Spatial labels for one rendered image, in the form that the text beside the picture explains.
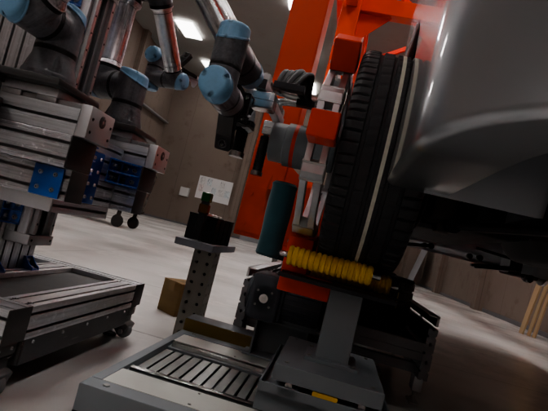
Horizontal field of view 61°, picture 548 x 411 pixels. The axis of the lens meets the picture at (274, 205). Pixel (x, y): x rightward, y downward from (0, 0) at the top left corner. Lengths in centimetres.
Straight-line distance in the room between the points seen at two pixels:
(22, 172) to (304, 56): 124
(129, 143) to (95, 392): 92
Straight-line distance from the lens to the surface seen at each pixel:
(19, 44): 179
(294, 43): 217
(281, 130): 149
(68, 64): 151
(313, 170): 124
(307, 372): 133
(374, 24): 444
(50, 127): 142
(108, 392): 132
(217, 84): 106
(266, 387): 135
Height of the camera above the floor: 56
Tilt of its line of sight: 3 degrees up
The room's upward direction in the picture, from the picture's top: 14 degrees clockwise
